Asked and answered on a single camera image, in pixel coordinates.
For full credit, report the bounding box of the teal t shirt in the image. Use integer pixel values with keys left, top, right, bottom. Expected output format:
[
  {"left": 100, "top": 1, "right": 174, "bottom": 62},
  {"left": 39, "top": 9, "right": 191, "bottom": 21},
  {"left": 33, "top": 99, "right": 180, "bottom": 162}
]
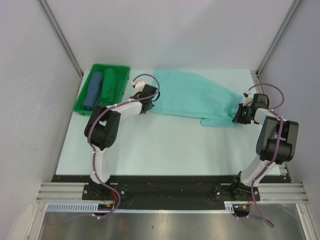
[{"left": 152, "top": 70, "right": 244, "bottom": 128}]

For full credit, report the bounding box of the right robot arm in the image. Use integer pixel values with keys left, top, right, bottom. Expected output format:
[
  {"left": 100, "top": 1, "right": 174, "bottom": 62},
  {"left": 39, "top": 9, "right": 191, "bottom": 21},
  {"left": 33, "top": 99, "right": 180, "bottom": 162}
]
[{"left": 230, "top": 91, "right": 299, "bottom": 201}]

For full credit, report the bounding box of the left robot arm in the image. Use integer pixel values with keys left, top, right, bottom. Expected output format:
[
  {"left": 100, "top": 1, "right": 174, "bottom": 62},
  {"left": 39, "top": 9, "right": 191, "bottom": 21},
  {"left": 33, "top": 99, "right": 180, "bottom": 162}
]
[{"left": 84, "top": 84, "right": 159, "bottom": 200}]

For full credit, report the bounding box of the green plastic tray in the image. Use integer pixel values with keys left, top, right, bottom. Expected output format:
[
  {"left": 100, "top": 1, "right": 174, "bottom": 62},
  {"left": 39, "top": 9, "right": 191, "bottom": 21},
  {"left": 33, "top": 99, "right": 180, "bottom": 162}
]
[{"left": 73, "top": 63, "right": 131, "bottom": 116}]

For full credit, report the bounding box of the rolled dark green t shirt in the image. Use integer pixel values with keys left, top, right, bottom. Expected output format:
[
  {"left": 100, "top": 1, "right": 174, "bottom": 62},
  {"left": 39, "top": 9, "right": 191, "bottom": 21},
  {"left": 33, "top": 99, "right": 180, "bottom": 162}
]
[{"left": 99, "top": 68, "right": 117, "bottom": 106}]

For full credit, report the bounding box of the rolled blue t shirt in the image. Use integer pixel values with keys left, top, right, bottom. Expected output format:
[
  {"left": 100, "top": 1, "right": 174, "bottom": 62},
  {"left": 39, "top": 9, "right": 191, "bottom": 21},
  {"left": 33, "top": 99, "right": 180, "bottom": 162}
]
[{"left": 82, "top": 72, "right": 103, "bottom": 111}]

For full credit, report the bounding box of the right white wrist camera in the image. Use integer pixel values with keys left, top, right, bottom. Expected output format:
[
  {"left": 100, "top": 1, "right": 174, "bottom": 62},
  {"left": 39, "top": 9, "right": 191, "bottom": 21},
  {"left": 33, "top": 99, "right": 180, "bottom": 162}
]
[{"left": 243, "top": 90, "right": 254, "bottom": 106}]

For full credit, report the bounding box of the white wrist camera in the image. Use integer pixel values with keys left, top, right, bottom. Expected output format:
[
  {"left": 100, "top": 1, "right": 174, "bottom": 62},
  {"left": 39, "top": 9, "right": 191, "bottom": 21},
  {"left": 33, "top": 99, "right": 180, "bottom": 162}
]
[
  {"left": 243, "top": 90, "right": 254, "bottom": 106},
  {"left": 131, "top": 80, "right": 146, "bottom": 92}
]

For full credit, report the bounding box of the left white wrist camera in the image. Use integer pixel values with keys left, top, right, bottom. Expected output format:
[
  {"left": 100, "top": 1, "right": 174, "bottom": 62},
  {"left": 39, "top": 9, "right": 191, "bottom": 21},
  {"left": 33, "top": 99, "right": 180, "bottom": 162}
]
[{"left": 131, "top": 80, "right": 146, "bottom": 92}]

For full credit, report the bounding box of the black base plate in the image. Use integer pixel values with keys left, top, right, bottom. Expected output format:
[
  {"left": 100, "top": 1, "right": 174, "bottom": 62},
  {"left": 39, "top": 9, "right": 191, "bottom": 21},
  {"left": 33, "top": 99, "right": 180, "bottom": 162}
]
[{"left": 51, "top": 174, "right": 291, "bottom": 202}]

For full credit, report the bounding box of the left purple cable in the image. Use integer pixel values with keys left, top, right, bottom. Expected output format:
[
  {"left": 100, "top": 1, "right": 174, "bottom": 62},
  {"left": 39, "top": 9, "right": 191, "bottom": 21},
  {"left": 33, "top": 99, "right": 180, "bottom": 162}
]
[{"left": 44, "top": 73, "right": 161, "bottom": 223}]

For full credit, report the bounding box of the purple cable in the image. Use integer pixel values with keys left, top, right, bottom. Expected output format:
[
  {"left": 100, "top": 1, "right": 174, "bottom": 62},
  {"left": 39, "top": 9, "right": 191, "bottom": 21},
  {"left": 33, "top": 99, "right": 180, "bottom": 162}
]
[
  {"left": 247, "top": 83, "right": 286, "bottom": 228},
  {"left": 44, "top": 73, "right": 161, "bottom": 223}
]

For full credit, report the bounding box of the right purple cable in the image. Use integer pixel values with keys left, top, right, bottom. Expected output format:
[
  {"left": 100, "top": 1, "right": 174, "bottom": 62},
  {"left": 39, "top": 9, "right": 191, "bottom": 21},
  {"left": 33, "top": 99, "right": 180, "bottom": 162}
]
[{"left": 247, "top": 83, "right": 286, "bottom": 228}]

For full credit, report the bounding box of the white slotted cable duct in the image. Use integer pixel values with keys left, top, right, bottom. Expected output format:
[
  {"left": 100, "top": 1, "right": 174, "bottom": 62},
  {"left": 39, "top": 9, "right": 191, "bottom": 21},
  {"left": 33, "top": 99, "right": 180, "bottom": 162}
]
[{"left": 46, "top": 202, "right": 235, "bottom": 214}]

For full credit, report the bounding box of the left aluminium frame post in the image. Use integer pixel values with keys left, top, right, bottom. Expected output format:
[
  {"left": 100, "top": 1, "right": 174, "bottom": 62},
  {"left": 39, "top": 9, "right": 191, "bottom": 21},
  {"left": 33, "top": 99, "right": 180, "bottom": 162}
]
[{"left": 36, "top": 0, "right": 84, "bottom": 78}]

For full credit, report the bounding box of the aluminium frame post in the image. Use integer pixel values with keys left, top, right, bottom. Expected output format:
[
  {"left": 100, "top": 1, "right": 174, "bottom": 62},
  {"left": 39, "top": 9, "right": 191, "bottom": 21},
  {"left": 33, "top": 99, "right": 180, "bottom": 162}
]
[
  {"left": 255, "top": 0, "right": 304, "bottom": 77},
  {"left": 36, "top": 0, "right": 84, "bottom": 78}
]

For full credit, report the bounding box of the right aluminium frame post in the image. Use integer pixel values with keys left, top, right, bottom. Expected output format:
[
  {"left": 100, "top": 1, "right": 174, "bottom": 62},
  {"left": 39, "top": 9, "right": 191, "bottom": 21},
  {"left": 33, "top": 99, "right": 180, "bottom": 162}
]
[{"left": 255, "top": 0, "right": 304, "bottom": 77}]

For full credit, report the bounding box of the aluminium front rail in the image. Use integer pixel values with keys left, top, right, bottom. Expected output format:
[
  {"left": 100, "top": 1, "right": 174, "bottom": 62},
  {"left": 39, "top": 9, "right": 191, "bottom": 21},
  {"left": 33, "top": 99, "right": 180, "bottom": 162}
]
[{"left": 36, "top": 182, "right": 309, "bottom": 204}]

